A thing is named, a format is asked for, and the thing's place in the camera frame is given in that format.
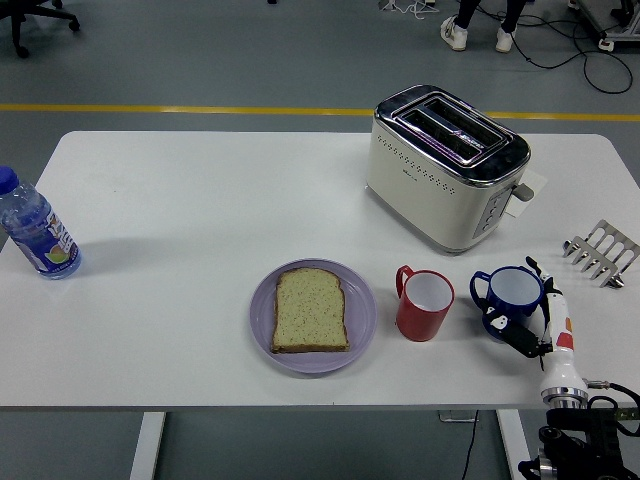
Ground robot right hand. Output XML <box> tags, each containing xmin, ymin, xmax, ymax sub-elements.
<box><xmin>482</xmin><ymin>255</ymin><xmax>589</xmax><ymax>396</ymax></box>

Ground blue cup white inside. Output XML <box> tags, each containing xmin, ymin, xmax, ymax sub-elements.
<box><xmin>468</xmin><ymin>265</ymin><xmax>545</xmax><ymax>344</ymax></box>

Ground red cup white inside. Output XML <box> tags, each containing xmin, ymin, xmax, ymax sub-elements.
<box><xmin>394</xmin><ymin>264</ymin><xmax>456</xmax><ymax>343</ymax></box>

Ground slice of toast bread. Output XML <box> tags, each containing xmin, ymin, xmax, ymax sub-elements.
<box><xmin>270</xmin><ymin>267</ymin><xmax>351</xmax><ymax>354</ymax></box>

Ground white table leg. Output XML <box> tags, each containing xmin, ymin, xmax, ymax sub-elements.
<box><xmin>495</xmin><ymin>409</ymin><xmax>536</xmax><ymax>480</ymax></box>
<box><xmin>129</xmin><ymin>412</ymin><xmax>167</xmax><ymax>480</ymax></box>

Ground metal toast rack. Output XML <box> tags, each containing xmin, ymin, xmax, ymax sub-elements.
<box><xmin>561</xmin><ymin>218</ymin><xmax>640</xmax><ymax>290</ymax></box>

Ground purple round plate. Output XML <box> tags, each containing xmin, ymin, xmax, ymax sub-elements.
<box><xmin>249</xmin><ymin>257</ymin><xmax>378</xmax><ymax>375</ymax></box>

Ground cream and chrome toaster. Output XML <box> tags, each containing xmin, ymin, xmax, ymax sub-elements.
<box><xmin>363</xmin><ymin>84</ymin><xmax>535</xmax><ymax>256</ymax></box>

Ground person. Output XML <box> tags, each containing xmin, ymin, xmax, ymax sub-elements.
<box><xmin>439</xmin><ymin>0</ymin><xmax>529</xmax><ymax>53</ymax></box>

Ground clear water bottle blue cap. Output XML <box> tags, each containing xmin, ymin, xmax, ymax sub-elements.
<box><xmin>0</xmin><ymin>165</ymin><xmax>82</xmax><ymax>280</ymax></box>

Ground black office chair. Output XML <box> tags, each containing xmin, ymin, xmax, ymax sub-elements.
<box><xmin>0</xmin><ymin>0</ymin><xmax>81</xmax><ymax>60</ymax></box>

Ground grey bracket under table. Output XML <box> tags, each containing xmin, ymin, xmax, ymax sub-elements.
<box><xmin>437</xmin><ymin>409</ymin><xmax>479</xmax><ymax>424</ymax></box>

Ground black cable under table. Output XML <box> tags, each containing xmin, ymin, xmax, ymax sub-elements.
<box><xmin>459</xmin><ymin>409</ymin><xmax>480</xmax><ymax>480</ymax></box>

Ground black floor cable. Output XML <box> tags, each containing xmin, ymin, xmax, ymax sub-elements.
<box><xmin>509</xmin><ymin>14</ymin><xmax>635</xmax><ymax>95</ymax></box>

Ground metal equipment frame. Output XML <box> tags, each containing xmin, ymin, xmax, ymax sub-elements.
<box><xmin>568</xmin><ymin>0</ymin><xmax>640</xmax><ymax>52</ymax></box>

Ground white floor cables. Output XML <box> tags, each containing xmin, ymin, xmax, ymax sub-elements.
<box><xmin>378</xmin><ymin>0</ymin><xmax>441</xmax><ymax>22</ymax></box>

